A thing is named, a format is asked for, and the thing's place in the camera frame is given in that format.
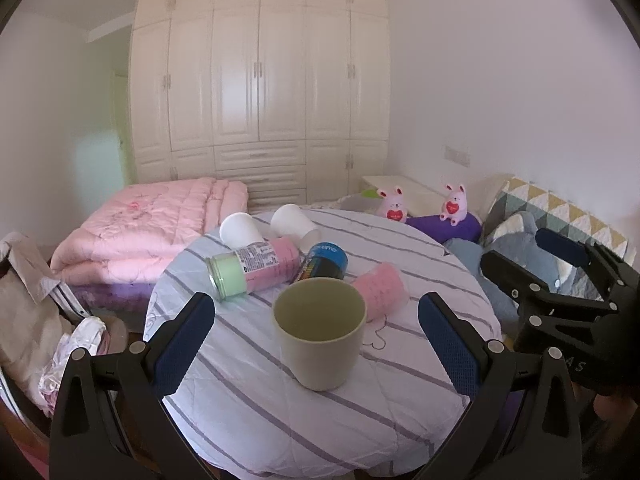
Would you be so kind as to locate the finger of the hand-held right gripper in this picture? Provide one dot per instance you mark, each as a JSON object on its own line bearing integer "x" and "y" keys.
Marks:
{"x": 520, "y": 280}
{"x": 560, "y": 247}

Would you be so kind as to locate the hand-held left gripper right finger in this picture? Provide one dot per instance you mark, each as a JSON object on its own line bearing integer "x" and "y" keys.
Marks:
{"x": 450, "y": 347}

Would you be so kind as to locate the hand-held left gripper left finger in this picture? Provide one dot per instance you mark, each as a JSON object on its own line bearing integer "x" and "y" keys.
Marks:
{"x": 182, "y": 347}

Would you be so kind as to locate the pink cup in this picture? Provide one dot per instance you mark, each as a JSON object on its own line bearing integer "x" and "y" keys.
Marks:
{"x": 382, "y": 285}

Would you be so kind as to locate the pale green cup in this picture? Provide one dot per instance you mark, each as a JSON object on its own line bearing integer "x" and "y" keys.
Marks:
{"x": 320, "y": 360}

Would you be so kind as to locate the white paper cup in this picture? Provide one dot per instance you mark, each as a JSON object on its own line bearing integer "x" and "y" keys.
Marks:
{"x": 240, "y": 230}
{"x": 290, "y": 222}

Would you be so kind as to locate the blue plush toy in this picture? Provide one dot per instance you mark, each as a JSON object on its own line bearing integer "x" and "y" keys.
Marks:
{"x": 515, "y": 240}

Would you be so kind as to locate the triangle patterned pillow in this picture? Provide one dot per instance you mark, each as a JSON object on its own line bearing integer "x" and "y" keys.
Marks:
{"x": 550, "y": 205}

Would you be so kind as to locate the purple pillow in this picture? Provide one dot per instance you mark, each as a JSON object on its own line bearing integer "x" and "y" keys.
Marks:
{"x": 450, "y": 231}

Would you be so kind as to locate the beige headboard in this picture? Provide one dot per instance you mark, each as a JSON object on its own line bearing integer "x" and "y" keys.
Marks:
{"x": 492, "y": 195}

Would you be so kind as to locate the purple bed sheet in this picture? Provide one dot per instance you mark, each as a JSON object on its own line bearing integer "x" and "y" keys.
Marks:
{"x": 110, "y": 300}

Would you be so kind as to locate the round table striped cloth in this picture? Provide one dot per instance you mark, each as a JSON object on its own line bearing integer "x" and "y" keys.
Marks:
{"x": 250, "y": 410}

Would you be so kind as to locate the pink bunny plush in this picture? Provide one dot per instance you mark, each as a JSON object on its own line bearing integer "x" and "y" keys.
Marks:
{"x": 392, "y": 205}
{"x": 454, "y": 205}

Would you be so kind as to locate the white plastic bag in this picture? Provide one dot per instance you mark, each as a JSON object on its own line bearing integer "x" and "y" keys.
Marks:
{"x": 80, "y": 335}

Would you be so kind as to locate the pink bottle with green cap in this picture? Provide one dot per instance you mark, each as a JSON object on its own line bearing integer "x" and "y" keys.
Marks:
{"x": 260, "y": 260}

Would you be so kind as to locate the pink quilt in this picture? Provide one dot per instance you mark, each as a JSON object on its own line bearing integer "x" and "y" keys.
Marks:
{"x": 140, "y": 225}

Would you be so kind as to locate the blue and black can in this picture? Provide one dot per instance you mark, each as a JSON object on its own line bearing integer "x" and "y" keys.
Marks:
{"x": 325, "y": 260}

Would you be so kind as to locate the white nightstand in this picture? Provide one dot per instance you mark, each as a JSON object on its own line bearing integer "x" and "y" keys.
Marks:
{"x": 400, "y": 185}

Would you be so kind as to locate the beige bag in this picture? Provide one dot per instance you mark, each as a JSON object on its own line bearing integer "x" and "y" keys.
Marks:
{"x": 25, "y": 320}

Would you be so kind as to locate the cream wardrobe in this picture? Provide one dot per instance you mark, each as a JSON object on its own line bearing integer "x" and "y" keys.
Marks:
{"x": 260, "y": 85}

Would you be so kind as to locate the wall switch plate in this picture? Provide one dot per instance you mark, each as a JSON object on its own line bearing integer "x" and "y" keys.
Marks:
{"x": 457, "y": 156}

